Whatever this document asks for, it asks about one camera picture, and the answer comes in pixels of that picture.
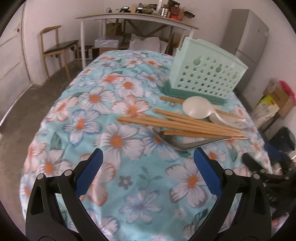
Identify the wooden chopstick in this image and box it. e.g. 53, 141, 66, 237
154, 108, 243, 133
160, 96, 244, 120
138, 116, 246, 138
163, 130, 229, 138
117, 116, 247, 139

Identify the white plastic rice spoon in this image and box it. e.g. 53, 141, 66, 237
182, 96, 246, 130

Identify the floral blue tablecloth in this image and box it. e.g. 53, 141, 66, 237
19, 49, 273, 241

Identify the yellow rice bag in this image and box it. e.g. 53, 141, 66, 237
250, 95, 280, 129

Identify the cardboard box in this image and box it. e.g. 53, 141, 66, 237
263, 78, 295, 118

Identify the white door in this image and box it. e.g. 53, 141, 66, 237
1, 3, 31, 122

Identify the mint green utensil holder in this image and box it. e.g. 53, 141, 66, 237
161, 37, 248, 105

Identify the grey refrigerator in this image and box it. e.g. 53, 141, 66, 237
221, 9, 269, 95

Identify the wooden chair black seat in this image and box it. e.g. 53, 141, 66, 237
40, 25, 80, 80

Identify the white pillow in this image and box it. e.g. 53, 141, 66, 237
128, 34, 161, 53

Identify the desk clutter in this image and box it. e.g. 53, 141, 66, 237
103, 1, 195, 21

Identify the white wooden-top desk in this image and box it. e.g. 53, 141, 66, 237
76, 13, 199, 69

